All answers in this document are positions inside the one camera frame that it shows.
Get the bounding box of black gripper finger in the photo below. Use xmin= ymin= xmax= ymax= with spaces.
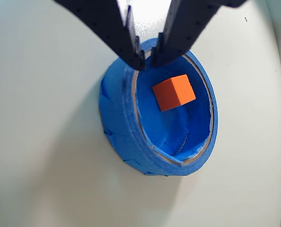
xmin=54 ymin=0 xmax=146 ymax=71
xmin=150 ymin=0 xmax=246 ymax=69

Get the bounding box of blue tape roll bin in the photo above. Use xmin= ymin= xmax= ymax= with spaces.
xmin=98 ymin=37 xmax=219 ymax=177

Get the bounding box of orange foam cube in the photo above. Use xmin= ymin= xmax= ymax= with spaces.
xmin=152 ymin=74 xmax=196 ymax=112

